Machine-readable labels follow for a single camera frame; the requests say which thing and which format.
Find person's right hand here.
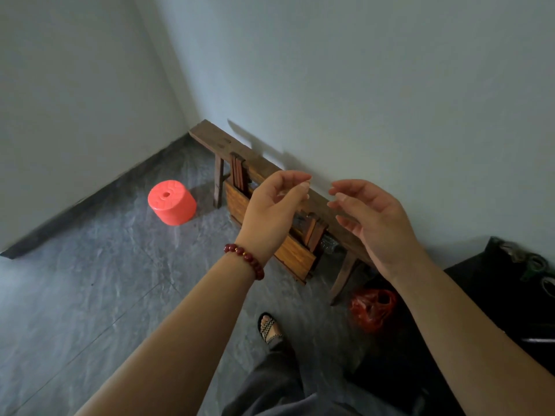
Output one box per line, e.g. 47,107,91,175
327,179,429,283

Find red bead bracelet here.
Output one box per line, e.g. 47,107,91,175
223,243,265,281

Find black strappy sandal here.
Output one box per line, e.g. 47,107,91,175
258,312,285,345

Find orange plastic stool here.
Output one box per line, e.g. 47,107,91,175
147,180,198,226

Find person's right forearm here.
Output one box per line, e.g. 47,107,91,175
388,254,555,416

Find grey trousers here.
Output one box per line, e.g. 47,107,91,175
221,340,434,416

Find long wooden bench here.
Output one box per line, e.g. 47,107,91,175
189,120,374,306

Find black bag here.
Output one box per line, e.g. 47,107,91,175
356,236,555,416

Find red plastic bag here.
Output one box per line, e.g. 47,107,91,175
349,289,399,334

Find person's left hand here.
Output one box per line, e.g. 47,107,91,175
235,170,313,265

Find person's left forearm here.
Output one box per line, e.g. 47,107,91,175
74,254,257,416

